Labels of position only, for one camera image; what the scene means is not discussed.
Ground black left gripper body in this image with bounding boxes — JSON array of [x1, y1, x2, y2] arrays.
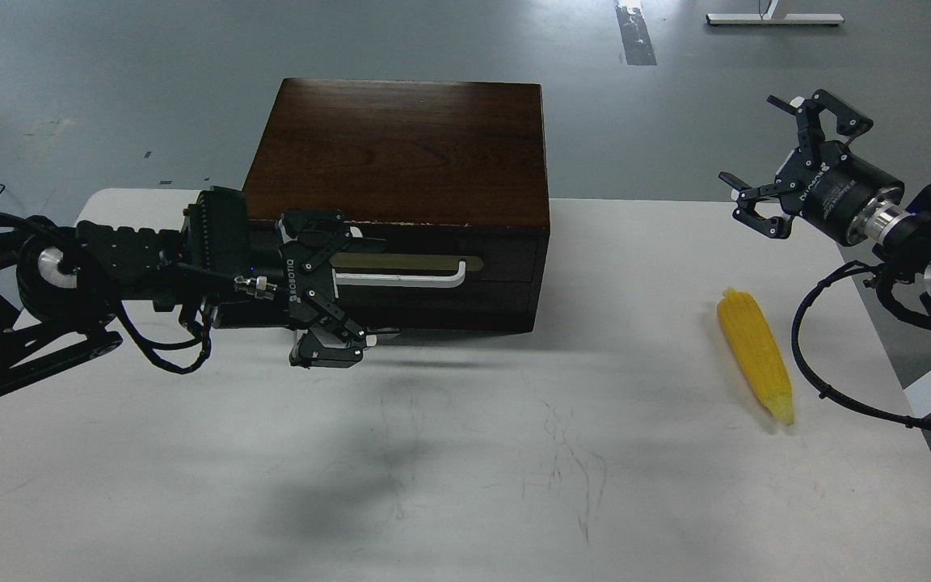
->
[[184, 187, 336, 328]]

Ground yellow corn cob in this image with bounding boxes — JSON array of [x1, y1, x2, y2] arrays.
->
[[716, 287, 795, 426]]

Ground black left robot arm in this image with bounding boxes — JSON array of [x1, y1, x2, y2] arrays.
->
[[0, 187, 385, 397]]

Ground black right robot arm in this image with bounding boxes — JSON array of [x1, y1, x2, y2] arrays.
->
[[719, 89, 931, 432]]

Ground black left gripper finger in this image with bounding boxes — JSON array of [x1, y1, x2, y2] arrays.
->
[[275, 209, 387, 275], [288, 286, 400, 369]]

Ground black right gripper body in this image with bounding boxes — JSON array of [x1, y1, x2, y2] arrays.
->
[[777, 142, 904, 247]]

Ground grey floor tape strip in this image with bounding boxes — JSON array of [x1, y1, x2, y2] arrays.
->
[[614, 1, 657, 66]]

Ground dark wooden cabinet box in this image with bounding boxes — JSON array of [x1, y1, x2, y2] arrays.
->
[[242, 78, 551, 332]]

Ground white table leg base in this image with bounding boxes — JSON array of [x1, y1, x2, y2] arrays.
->
[[703, 1, 845, 27]]

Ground wooden drawer with white handle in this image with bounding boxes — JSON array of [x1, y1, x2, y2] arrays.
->
[[331, 228, 550, 312]]

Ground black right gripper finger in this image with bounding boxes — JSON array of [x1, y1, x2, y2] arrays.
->
[[718, 171, 806, 241], [767, 89, 874, 158]]

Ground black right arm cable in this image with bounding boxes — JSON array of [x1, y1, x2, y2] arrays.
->
[[791, 260, 931, 440]]

